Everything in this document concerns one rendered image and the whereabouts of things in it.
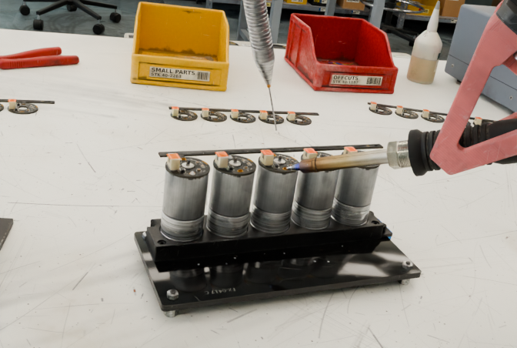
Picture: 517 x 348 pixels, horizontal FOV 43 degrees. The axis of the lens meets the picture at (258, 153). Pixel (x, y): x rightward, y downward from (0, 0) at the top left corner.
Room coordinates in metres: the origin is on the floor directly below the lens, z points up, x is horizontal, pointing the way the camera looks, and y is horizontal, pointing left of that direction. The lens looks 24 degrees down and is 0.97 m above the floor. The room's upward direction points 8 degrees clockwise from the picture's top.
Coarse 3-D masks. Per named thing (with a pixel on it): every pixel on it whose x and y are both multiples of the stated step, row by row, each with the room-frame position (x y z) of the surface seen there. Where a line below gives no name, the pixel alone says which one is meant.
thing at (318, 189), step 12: (300, 180) 0.35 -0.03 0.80; (312, 180) 0.35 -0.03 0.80; (324, 180) 0.35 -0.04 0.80; (336, 180) 0.36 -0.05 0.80; (300, 192) 0.35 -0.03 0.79; (312, 192) 0.35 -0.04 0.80; (324, 192) 0.35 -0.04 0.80; (300, 204) 0.35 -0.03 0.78; (312, 204) 0.35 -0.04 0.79; (324, 204) 0.35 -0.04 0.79; (300, 216) 0.35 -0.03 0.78; (312, 216) 0.35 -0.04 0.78; (324, 216) 0.35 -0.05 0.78; (312, 228) 0.35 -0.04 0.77; (324, 228) 0.35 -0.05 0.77
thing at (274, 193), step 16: (256, 176) 0.35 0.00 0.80; (272, 176) 0.34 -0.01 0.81; (288, 176) 0.34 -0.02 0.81; (256, 192) 0.34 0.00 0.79; (272, 192) 0.34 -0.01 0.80; (288, 192) 0.34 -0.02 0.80; (256, 208) 0.34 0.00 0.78; (272, 208) 0.34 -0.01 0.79; (288, 208) 0.34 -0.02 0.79; (256, 224) 0.34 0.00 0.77; (272, 224) 0.34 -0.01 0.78; (288, 224) 0.34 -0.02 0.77
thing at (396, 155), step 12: (396, 144) 0.32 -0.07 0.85; (336, 156) 0.33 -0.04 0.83; (348, 156) 0.33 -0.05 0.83; (360, 156) 0.32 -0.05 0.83; (372, 156) 0.32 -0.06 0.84; (384, 156) 0.32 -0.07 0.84; (396, 156) 0.31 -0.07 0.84; (408, 156) 0.31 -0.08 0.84; (300, 168) 0.33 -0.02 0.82; (312, 168) 0.33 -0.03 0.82; (324, 168) 0.33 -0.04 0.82; (336, 168) 0.33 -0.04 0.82; (348, 168) 0.33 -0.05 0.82; (396, 168) 0.32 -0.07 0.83
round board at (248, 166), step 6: (234, 156) 0.35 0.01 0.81; (240, 156) 0.35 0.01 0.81; (228, 162) 0.34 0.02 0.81; (246, 162) 0.34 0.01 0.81; (252, 162) 0.34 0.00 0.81; (216, 168) 0.33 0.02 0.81; (222, 168) 0.33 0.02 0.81; (228, 168) 0.33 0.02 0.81; (234, 168) 0.33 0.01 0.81; (240, 168) 0.33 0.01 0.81; (246, 168) 0.33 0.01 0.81; (252, 168) 0.33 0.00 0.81; (228, 174) 0.32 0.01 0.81; (234, 174) 0.32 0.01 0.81; (240, 174) 0.33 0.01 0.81; (246, 174) 0.33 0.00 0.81
